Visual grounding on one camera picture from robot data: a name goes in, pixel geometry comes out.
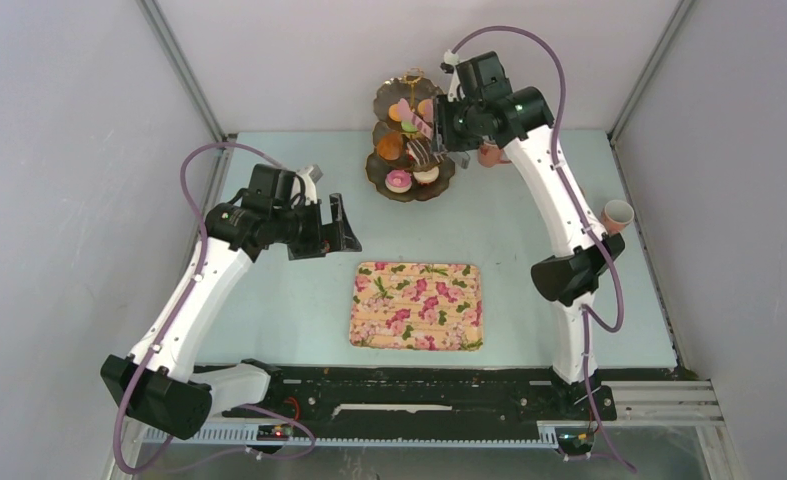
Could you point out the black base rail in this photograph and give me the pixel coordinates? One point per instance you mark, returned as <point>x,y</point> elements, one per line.
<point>433,405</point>

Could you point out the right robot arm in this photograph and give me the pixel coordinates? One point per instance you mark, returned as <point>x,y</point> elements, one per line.
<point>482,106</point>

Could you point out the white donut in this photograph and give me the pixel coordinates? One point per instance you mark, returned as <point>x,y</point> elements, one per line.
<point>426,177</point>

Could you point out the pink frosted donut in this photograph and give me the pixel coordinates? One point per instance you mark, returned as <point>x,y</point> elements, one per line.
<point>398,181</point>

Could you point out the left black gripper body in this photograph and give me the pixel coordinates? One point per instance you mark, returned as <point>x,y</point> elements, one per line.
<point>305,233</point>

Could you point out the orange round biscuit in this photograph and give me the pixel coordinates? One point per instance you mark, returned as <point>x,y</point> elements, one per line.
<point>425,110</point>
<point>394,114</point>

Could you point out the floral serving tray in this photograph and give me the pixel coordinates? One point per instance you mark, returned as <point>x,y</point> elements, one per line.
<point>417,306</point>

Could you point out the orange round biscuit bottom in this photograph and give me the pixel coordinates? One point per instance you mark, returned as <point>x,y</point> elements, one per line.
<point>394,114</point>

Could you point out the brown croissant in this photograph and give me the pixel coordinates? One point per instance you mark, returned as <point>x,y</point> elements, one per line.
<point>390,146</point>

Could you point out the three-tier dark cake stand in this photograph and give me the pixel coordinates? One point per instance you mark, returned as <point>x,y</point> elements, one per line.
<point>402,166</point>

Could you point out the pink handled tongs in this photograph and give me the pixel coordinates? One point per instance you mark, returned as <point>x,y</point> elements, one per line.
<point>426,130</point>

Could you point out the chocolate layered cake slice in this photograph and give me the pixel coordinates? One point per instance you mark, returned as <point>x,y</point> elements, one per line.
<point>421,156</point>

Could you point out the green macaron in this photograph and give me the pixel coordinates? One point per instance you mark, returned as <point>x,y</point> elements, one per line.
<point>408,127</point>

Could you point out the pink mug near stand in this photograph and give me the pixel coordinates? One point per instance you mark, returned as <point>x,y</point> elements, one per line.
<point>490,155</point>

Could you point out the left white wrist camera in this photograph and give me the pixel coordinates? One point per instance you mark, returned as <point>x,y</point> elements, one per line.
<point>305,186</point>

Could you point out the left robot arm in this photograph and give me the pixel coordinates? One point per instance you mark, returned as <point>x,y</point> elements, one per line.
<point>156,383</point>

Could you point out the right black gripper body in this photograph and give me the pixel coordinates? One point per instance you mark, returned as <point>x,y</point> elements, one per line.
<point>457,124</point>

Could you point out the pink mug at right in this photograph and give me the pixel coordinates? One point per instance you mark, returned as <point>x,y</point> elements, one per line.
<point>616,215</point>

